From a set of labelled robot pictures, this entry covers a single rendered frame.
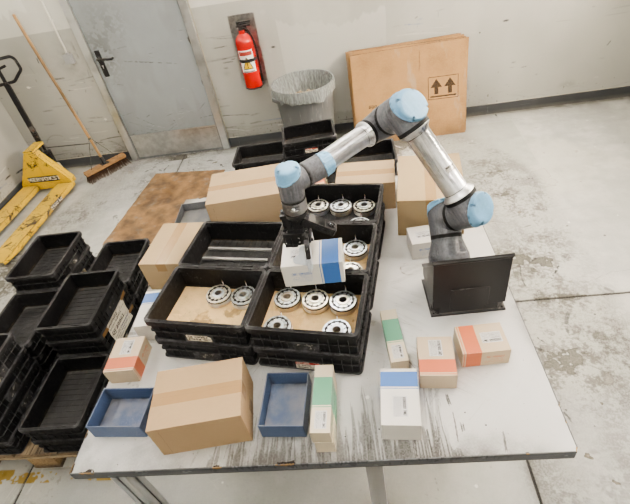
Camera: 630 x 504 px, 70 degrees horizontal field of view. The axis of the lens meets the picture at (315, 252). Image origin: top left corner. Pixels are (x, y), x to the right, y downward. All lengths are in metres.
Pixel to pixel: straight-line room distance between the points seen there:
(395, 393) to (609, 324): 1.66
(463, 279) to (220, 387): 0.92
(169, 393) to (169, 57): 3.57
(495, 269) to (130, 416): 1.40
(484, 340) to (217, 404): 0.92
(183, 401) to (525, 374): 1.13
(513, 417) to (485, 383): 0.14
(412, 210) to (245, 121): 2.97
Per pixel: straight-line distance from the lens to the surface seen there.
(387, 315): 1.75
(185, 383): 1.62
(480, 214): 1.62
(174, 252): 2.14
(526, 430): 1.61
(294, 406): 1.63
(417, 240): 2.02
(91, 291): 2.81
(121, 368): 1.89
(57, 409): 2.66
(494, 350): 1.66
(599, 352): 2.77
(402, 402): 1.50
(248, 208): 2.30
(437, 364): 1.60
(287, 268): 1.45
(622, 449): 2.50
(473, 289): 1.76
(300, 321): 1.68
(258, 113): 4.72
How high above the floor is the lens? 2.09
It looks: 40 degrees down
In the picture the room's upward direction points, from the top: 11 degrees counter-clockwise
